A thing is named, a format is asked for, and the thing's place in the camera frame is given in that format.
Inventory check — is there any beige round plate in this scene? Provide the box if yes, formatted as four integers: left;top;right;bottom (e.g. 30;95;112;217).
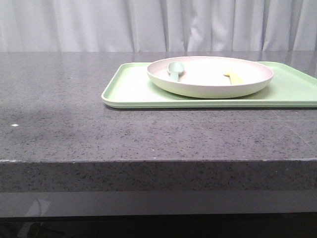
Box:
147;56;274;99

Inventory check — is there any yellow plastic fork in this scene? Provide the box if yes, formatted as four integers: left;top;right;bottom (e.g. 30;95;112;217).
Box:
223;68;245;85

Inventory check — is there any pale green plastic spoon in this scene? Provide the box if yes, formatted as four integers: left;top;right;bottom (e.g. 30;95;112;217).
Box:
167;61;184;82

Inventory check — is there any light green plastic tray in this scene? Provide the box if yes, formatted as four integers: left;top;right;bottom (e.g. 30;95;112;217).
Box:
101;61;317;109

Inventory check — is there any grey pleated curtain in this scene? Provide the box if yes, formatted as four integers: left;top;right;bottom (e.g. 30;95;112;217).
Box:
0;0;317;52

